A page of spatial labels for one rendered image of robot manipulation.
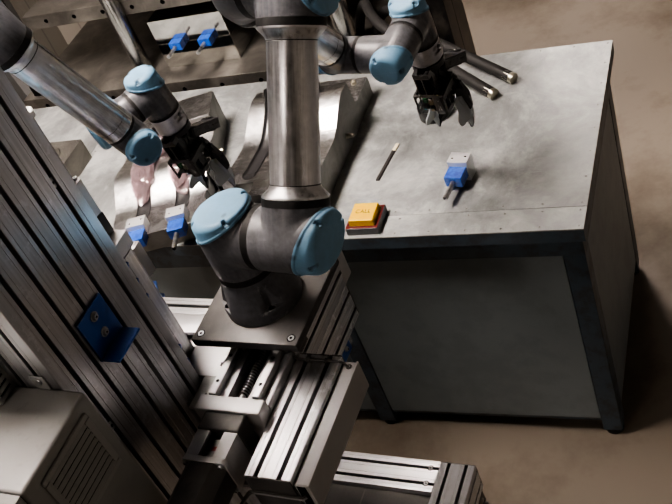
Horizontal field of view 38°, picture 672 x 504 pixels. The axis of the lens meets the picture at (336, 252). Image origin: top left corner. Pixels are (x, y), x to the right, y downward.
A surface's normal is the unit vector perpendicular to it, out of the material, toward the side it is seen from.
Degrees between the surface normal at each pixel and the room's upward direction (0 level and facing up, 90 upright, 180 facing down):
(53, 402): 0
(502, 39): 0
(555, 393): 90
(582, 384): 90
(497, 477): 0
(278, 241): 55
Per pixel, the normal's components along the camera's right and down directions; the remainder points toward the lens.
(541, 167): -0.31, -0.71
